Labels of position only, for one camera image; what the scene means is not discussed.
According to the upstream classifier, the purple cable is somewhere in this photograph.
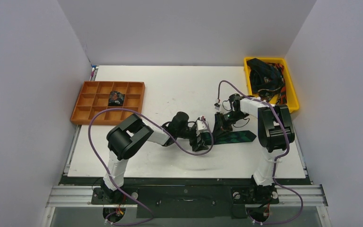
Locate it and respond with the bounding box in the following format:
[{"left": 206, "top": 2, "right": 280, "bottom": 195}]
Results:
[
  {"left": 87, "top": 108, "right": 215, "bottom": 226},
  {"left": 214, "top": 80, "right": 303, "bottom": 226}
]

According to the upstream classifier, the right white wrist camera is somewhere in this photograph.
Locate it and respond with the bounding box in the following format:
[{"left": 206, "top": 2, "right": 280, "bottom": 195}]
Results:
[{"left": 214, "top": 99, "right": 232, "bottom": 114}]

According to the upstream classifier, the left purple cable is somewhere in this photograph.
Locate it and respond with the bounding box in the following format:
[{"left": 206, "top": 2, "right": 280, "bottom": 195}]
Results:
[{"left": 87, "top": 108, "right": 215, "bottom": 226}]

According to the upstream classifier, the rolled dark tie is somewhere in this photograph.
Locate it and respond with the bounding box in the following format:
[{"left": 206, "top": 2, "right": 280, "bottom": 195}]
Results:
[{"left": 108, "top": 91, "right": 125, "bottom": 106}]

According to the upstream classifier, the pile of dark ties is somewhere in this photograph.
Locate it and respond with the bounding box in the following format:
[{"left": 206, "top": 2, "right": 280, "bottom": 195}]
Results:
[{"left": 246, "top": 58, "right": 287, "bottom": 105}]

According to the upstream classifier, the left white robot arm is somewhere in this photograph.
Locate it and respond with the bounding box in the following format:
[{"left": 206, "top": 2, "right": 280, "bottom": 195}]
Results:
[{"left": 101, "top": 112, "right": 214, "bottom": 203}]

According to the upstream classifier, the orange compartment tray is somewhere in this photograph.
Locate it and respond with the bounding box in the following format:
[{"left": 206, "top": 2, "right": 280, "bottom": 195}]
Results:
[{"left": 70, "top": 81, "right": 145, "bottom": 125}]

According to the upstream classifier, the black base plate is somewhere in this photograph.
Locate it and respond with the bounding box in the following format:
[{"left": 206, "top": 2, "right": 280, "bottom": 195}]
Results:
[{"left": 69, "top": 178, "right": 310, "bottom": 222}]

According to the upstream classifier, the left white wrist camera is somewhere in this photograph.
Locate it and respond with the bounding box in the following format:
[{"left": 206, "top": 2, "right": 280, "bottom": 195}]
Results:
[{"left": 195, "top": 116, "right": 210, "bottom": 135}]

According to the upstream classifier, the aluminium rail frame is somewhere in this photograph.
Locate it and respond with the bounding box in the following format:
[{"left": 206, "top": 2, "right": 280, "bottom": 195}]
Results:
[{"left": 45, "top": 184, "right": 332, "bottom": 227}]

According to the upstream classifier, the yellow plastic bin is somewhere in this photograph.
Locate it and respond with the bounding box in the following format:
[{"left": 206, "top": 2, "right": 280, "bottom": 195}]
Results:
[{"left": 243, "top": 56, "right": 300, "bottom": 113}]

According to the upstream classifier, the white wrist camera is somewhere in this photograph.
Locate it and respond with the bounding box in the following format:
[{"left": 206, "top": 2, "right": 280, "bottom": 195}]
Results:
[
  {"left": 214, "top": 99, "right": 232, "bottom": 114},
  {"left": 195, "top": 116, "right": 210, "bottom": 135}
]

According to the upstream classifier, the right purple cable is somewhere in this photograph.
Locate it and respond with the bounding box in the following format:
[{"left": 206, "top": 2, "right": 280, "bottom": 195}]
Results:
[{"left": 214, "top": 80, "right": 303, "bottom": 226}]

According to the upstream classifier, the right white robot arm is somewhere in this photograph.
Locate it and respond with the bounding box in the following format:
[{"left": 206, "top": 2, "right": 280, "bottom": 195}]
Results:
[{"left": 213, "top": 94, "right": 295, "bottom": 202}]

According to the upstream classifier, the green navy striped tie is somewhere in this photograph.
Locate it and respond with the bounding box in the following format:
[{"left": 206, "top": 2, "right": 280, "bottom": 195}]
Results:
[{"left": 213, "top": 131, "right": 257, "bottom": 145}]

